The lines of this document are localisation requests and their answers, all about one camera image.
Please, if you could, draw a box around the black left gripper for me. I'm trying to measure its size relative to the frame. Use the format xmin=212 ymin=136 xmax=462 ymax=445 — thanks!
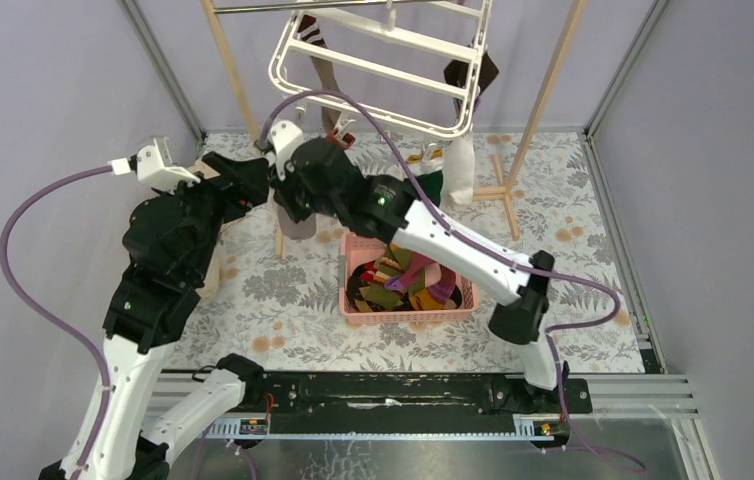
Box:
xmin=154 ymin=150 xmax=270 ymax=281

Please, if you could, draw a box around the black red yellow argyle sock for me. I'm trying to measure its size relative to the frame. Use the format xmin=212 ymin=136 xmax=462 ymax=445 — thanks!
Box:
xmin=355 ymin=261 xmax=385 ymax=284

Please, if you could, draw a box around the olive orange striped sock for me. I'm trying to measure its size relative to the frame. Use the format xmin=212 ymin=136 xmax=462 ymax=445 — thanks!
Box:
xmin=345 ymin=244 xmax=424 ymax=313

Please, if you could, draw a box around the green sock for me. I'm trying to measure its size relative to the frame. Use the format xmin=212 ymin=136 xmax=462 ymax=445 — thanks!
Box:
xmin=407 ymin=156 xmax=444 ymax=207

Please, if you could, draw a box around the magenta purple-cuff sock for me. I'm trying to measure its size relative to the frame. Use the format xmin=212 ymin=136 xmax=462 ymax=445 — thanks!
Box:
xmin=384 ymin=253 xmax=456 ymax=311

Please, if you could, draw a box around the dark brown tan argyle sock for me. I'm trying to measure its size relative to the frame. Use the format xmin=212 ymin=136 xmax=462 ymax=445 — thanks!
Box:
xmin=345 ymin=267 xmax=418 ymax=313

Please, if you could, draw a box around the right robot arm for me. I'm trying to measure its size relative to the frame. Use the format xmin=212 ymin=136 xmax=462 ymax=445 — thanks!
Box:
xmin=267 ymin=135 xmax=567 ymax=412

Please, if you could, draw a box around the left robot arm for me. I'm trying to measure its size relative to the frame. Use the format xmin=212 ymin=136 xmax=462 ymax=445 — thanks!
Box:
xmin=41 ymin=153 xmax=269 ymax=479

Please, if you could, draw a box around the white clip hanger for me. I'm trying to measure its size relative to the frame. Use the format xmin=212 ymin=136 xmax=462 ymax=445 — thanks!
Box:
xmin=268 ymin=1 xmax=492 ymax=140

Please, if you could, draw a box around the taupe sock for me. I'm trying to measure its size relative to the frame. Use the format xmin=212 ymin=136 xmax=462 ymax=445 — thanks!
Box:
xmin=270 ymin=13 xmax=352 ymax=241

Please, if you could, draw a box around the beige cloth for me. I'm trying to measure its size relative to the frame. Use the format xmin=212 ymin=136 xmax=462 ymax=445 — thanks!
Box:
xmin=189 ymin=157 xmax=221 ymax=301

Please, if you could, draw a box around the floral patterned mat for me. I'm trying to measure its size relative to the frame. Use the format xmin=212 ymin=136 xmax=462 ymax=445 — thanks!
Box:
xmin=169 ymin=132 xmax=644 ymax=373

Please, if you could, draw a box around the pink plastic basket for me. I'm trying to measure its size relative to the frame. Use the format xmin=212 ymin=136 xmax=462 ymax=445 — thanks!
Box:
xmin=338 ymin=233 xmax=480 ymax=325

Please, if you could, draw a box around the metal hanging rod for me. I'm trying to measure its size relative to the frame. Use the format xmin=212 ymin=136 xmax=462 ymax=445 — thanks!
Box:
xmin=212 ymin=0 xmax=394 ymax=15

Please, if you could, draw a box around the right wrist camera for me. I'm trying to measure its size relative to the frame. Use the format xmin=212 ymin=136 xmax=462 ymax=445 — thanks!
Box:
xmin=257 ymin=120 xmax=304 ymax=180

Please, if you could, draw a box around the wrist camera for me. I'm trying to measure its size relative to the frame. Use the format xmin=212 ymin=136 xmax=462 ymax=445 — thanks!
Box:
xmin=107 ymin=136 xmax=201 ymax=193
xmin=257 ymin=120 xmax=304 ymax=180

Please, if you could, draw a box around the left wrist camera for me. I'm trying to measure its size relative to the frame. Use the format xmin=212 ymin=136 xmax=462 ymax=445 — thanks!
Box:
xmin=107 ymin=136 xmax=201 ymax=193

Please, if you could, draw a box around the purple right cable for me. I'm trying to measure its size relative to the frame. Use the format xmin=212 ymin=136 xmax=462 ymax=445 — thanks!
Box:
xmin=258 ymin=89 xmax=647 ymax=478

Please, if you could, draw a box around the purple cable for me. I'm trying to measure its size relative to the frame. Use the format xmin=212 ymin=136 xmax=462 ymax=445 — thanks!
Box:
xmin=0 ymin=165 xmax=117 ymax=480
xmin=258 ymin=89 xmax=647 ymax=478

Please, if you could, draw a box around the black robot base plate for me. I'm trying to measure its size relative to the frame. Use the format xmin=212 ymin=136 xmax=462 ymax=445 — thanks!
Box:
xmin=217 ymin=354 xmax=593 ymax=440

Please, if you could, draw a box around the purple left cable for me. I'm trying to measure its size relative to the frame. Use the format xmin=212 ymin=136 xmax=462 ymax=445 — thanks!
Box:
xmin=0 ymin=165 xmax=117 ymax=480

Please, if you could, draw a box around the wooden drying rack frame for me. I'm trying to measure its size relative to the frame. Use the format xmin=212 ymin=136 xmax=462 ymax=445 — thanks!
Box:
xmin=199 ymin=0 xmax=594 ymax=261

